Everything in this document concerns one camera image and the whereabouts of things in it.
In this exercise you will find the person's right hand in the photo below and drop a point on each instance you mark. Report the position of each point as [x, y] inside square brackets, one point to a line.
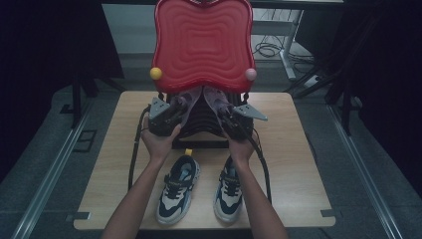
[241, 151]

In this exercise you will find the person's left hand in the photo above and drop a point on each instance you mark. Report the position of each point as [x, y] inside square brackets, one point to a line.
[159, 146]

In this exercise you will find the white metal desk stand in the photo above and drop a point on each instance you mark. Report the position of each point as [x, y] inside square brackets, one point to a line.
[288, 49]

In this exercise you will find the black curtain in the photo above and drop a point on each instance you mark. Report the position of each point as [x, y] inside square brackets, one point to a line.
[381, 83]
[43, 66]

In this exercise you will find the navy and white sneaker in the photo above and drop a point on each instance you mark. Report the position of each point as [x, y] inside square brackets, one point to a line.
[175, 195]
[227, 195]

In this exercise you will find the purple shoe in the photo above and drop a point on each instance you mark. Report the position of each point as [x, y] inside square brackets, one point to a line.
[215, 99]
[190, 99]

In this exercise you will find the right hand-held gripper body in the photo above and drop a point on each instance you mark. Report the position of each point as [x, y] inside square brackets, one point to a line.
[240, 127]

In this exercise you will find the aluminium floor rail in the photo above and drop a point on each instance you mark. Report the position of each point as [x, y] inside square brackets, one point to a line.
[365, 179]
[49, 179]

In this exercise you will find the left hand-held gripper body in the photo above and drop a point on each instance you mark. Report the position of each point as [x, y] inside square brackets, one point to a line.
[162, 121]

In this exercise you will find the black tripod stand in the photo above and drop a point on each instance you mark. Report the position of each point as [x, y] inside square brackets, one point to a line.
[77, 99]
[345, 106]

